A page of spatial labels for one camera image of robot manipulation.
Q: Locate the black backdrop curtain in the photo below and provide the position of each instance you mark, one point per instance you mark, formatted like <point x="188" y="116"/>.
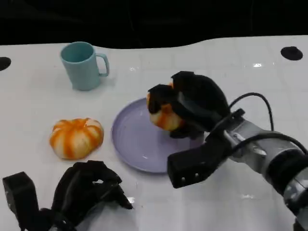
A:
<point x="154" y="19"/>

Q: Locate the lilac plate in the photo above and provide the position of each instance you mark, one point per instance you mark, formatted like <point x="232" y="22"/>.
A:
<point x="134" y="144"/>

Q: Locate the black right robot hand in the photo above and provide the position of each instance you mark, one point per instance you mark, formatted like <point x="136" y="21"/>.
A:
<point x="202" y="101"/>

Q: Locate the pale green mug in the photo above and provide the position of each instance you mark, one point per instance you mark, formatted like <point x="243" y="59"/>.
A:
<point x="80" y="69"/>

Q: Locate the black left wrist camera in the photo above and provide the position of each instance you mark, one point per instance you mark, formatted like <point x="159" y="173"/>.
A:
<point x="20" y="192"/>

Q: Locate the orange white toy bread roll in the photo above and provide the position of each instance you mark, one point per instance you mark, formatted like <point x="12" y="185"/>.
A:
<point x="75" y="138"/>
<point x="166" y="120"/>

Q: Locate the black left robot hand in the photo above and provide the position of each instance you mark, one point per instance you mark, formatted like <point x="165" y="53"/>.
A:
<point x="79" y="185"/>

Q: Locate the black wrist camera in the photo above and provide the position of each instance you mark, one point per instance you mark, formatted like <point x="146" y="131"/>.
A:
<point x="190" y="166"/>
<point x="20" y="192"/>

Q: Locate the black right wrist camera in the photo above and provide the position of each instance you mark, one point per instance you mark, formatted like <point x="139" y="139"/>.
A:
<point x="190" y="166"/>

